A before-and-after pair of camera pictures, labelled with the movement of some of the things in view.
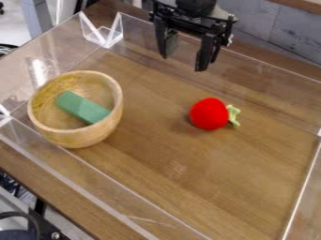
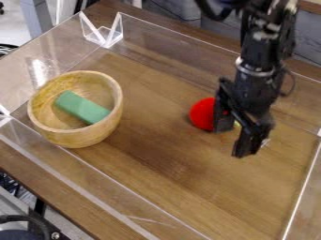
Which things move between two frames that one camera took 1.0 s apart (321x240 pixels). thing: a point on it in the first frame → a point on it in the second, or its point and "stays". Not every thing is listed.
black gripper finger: [168, 37] → [224, 119]
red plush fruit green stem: [210, 113] stays
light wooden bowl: [75, 107] stays
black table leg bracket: [49, 232] stays
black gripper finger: [209, 51] → [257, 125]
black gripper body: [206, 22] → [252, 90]
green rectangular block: [82, 106] stays
